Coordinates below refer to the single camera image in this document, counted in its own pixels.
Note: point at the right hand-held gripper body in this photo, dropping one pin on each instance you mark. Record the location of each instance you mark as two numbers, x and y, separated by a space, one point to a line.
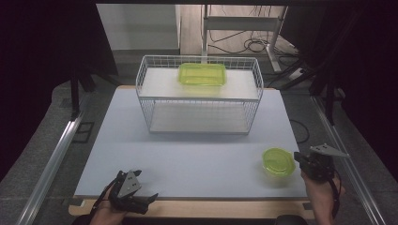
320 165

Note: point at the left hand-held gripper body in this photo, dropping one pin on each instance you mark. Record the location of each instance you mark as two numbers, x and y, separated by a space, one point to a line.
128 187

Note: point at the round container with green lid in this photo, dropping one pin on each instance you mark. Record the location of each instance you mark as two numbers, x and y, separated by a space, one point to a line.
278 162

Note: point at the rectangular container with green lid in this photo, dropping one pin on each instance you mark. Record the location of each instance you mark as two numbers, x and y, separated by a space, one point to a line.
202 75

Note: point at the person's right hand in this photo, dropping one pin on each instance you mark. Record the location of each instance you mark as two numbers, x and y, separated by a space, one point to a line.
320 190

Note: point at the person's left hand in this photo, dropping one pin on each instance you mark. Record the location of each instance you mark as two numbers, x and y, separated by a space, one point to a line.
106 215

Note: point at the light blue table mat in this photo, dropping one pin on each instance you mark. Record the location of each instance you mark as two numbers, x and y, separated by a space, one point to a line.
194 165

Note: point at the black stand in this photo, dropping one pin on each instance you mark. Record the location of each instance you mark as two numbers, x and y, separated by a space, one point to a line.
74 93
329 103

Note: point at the wooden table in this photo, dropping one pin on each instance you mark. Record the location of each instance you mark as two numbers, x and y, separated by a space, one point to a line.
219 209

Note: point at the white power strip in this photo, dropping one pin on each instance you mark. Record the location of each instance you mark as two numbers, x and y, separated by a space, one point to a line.
295 73

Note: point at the dark curtain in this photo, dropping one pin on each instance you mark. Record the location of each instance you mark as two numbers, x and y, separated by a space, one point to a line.
37 62
369 62

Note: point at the white cabinet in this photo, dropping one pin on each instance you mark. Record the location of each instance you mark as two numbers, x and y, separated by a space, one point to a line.
137 28

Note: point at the aluminium rail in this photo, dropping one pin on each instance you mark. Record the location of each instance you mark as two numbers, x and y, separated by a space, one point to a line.
366 200
53 165

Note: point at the white desk frame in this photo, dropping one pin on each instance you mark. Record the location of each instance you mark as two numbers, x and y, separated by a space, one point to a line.
241 23

